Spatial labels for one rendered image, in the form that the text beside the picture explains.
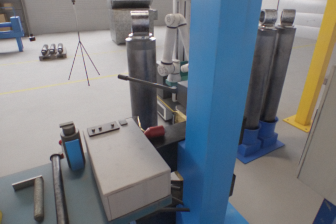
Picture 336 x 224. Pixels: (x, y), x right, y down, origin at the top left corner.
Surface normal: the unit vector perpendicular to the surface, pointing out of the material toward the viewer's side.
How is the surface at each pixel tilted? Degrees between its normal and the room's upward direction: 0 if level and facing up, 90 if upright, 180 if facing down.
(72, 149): 90
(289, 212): 0
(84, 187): 0
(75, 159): 90
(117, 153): 0
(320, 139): 90
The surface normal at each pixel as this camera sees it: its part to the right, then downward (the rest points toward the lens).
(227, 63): 0.48, 0.37
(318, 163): -0.88, 0.20
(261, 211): 0.00, -0.91
